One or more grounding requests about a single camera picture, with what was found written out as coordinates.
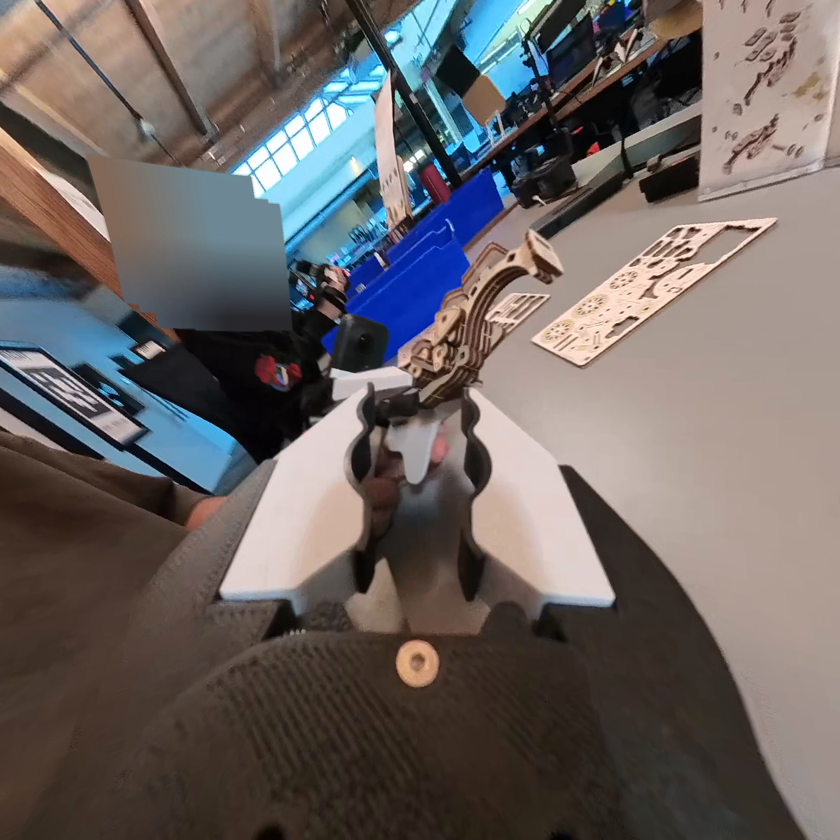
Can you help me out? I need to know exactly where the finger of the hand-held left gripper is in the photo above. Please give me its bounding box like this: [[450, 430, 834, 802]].
[[331, 366, 422, 403]]

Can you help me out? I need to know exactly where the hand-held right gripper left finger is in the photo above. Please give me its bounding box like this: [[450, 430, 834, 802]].
[[218, 382, 380, 618]]

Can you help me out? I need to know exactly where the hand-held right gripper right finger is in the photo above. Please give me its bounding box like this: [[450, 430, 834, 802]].
[[458, 386, 616, 623]]

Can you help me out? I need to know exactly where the wooden model arm piece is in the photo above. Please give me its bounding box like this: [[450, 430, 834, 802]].
[[397, 230, 565, 411]]

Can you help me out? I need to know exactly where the white instruction booklet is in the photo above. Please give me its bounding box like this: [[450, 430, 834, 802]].
[[697, 0, 840, 202]]

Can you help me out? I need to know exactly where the grey desk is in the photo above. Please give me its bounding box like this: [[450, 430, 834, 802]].
[[387, 154, 840, 840]]

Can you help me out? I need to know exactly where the person's left hand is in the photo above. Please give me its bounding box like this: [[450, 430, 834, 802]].
[[360, 425, 454, 560]]

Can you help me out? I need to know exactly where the large blue plastic bin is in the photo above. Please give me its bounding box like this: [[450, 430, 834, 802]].
[[387, 167, 506, 263], [320, 233, 470, 368]]

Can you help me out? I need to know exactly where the wooden puzzle sheet with cutouts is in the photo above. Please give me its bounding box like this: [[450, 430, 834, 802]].
[[489, 292, 551, 330]]

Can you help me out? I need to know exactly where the standing printed poster board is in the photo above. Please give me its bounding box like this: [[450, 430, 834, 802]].
[[373, 71, 416, 231]]

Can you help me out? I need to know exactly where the person's brown shirt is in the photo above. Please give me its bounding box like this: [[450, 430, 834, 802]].
[[0, 430, 277, 840]]

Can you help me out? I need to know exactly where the black flat device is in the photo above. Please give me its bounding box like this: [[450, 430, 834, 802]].
[[528, 167, 624, 240]]

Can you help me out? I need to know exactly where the wooden puzzle sheet with gears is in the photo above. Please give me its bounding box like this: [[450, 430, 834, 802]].
[[530, 217, 779, 366]]

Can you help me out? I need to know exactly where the black and white tag sign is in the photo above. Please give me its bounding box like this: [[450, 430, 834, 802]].
[[0, 341, 151, 450]]

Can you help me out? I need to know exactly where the brown cardboard panel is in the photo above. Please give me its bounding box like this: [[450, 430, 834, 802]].
[[461, 74, 508, 127]]

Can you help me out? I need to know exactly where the black box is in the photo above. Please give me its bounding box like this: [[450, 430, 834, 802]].
[[638, 147, 702, 204]]

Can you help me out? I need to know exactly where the wooden beam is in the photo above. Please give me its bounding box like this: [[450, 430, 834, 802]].
[[0, 125, 181, 345]]

